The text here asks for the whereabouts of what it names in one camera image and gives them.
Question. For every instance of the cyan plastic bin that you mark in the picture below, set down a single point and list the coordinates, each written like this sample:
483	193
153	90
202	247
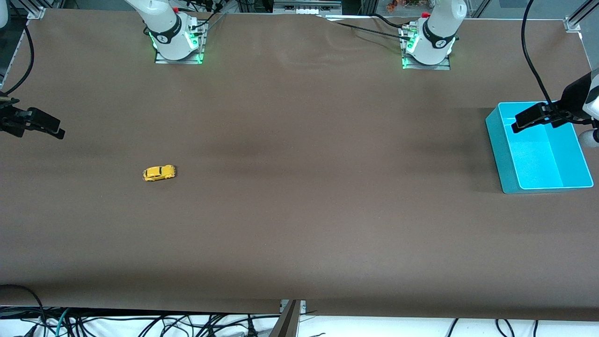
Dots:
538	164

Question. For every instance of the grey metal table edge bracket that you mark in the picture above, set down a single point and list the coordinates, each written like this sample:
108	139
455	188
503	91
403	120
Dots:
289	320

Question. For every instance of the aluminium frame corner post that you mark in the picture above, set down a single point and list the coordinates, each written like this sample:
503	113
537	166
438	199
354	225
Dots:
572	23

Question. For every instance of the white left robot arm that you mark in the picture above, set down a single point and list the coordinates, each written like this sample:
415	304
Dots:
437	32

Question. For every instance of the aluminium frame corner bracket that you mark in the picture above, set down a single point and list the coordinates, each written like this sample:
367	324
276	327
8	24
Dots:
36	12

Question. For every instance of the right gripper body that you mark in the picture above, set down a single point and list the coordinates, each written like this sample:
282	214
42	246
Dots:
10	121

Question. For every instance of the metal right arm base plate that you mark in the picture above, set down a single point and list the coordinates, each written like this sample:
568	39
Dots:
178	61

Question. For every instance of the large table cover sheet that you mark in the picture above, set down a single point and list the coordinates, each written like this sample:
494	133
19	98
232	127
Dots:
299	210

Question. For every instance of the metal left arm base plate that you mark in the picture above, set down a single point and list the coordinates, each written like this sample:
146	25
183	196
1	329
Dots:
426	67

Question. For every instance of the grey network switch box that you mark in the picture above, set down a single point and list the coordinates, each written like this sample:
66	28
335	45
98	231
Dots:
306	7

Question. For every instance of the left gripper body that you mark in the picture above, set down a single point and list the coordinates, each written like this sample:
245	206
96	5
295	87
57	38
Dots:
572	97

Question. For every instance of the yellow toy beetle car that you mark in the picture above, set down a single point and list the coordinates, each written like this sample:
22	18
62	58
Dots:
159	173

